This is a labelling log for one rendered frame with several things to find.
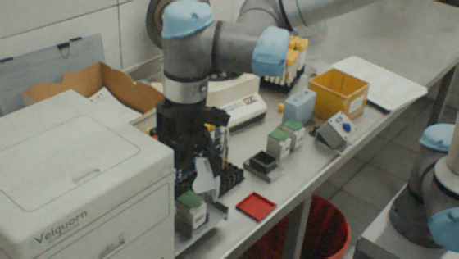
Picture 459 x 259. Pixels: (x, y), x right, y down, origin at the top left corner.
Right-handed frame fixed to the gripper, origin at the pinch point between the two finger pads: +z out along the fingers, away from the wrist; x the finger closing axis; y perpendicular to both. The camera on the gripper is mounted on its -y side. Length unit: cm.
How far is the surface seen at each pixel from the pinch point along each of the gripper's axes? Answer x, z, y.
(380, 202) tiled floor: -5, 102, -146
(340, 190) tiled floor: -25, 102, -139
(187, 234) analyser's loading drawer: 1.6, 10.8, 2.4
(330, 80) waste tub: -11, 9, -73
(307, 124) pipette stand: -5, 14, -53
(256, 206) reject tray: 4.2, 14.7, -17.5
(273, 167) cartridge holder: -0.1, 12.7, -29.3
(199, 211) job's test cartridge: 2.4, 6.0, 0.0
